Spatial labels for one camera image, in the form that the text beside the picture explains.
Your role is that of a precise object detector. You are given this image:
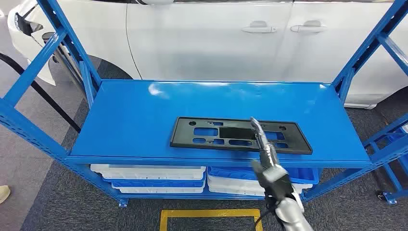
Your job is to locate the white plastic bin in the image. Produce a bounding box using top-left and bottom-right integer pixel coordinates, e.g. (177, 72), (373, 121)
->
(90, 164), (206, 180)
(207, 174), (314, 193)
(208, 187), (304, 197)
(113, 186), (204, 194)

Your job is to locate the large blue shelf rack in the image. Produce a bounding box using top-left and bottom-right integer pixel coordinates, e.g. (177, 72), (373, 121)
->
(0, 0), (408, 208)

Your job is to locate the person's foot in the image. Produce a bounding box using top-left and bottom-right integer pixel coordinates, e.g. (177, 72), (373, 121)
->
(0, 185), (11, 205)

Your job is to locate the white car door handle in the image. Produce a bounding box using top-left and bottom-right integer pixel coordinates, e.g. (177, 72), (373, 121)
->
(241, 20), (277, 34)
(290, 20), (327, 33)

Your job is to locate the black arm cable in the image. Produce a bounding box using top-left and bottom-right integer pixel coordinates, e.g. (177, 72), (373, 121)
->
(255, 204), (277, 231)

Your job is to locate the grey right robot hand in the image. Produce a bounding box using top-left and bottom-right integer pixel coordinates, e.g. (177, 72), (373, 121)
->
(249, 116), (296, 203)

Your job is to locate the blue wheeled bin rack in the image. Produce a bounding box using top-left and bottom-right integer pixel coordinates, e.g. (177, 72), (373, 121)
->
(363, 113), (408, 205)

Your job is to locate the white car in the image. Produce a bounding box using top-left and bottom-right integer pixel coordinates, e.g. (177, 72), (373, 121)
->
(7, 0), (408, 110)

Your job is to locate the black plastic frame part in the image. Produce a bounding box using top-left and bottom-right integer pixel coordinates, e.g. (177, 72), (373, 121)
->
(169, 117), (313, 155)

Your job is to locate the thick black hose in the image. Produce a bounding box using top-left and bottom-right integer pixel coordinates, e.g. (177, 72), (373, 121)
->
(0, 52), (82, 134)

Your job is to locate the blue plastic bin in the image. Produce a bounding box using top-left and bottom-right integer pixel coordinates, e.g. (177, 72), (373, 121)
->
(103, 178), (206, 188)
(207, 167), (319, 185)

